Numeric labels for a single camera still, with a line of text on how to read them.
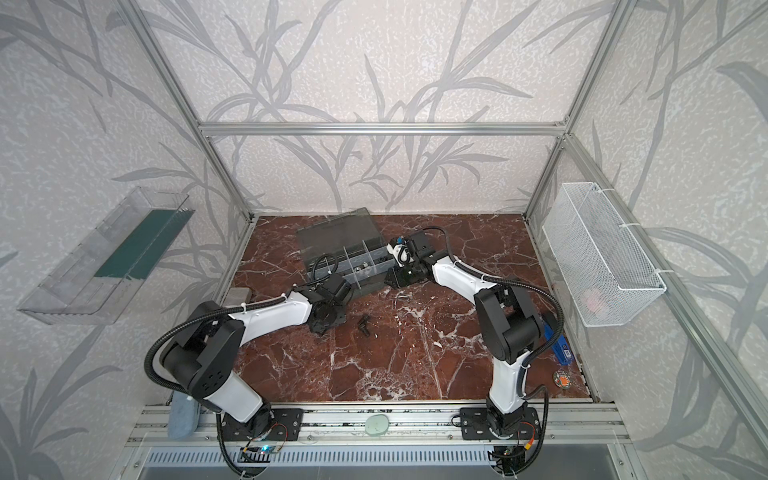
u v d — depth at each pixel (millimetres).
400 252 843
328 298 725
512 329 493
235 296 943
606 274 618
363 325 893
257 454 722
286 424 735
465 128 1974
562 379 806
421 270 698
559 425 758
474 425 733
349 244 1086
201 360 450
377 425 718
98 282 630
